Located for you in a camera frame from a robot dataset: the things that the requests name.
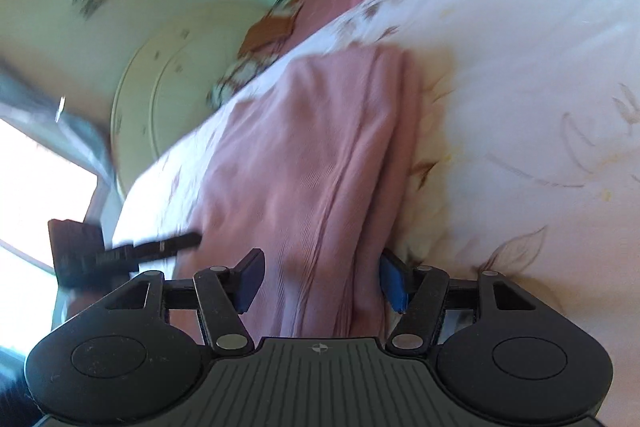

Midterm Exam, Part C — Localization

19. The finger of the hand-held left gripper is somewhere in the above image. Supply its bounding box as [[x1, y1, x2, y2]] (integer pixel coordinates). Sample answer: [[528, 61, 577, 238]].
[[102, 232, 203, 269]]

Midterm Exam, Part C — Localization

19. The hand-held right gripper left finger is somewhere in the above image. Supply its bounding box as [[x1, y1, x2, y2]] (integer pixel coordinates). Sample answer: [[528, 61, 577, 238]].
[[102, 248, 266, 358]]

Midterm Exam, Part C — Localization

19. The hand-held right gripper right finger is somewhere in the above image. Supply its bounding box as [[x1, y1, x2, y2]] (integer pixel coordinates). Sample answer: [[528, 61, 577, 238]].
[[378, 248, 538, 355]]

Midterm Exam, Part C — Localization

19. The pink t-shirt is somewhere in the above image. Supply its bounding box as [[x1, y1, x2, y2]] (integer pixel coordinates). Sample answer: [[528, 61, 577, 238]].
[[112, 44, 426, 343]]

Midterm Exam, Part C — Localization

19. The bright window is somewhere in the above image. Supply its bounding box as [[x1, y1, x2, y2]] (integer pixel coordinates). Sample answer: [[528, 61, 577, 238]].
[[0, 117, 99, 278]]

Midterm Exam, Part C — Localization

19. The cream round headboard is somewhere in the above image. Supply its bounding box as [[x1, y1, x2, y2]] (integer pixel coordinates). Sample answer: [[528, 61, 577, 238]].
[[111, 1, 281, 202]]

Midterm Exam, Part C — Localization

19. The floral patterned pillow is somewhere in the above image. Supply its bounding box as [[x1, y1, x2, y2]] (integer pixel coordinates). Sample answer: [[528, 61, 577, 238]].
[[207, 52, 281, 108]]

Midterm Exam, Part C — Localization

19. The orange striped pillow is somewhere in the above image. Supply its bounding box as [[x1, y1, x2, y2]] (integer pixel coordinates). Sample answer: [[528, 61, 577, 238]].
[[240, 7, 303, 55]]

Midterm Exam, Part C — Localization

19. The white floral blanket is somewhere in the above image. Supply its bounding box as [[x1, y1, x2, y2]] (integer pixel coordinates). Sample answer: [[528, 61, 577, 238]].
[[112, 0, 640, 358]]

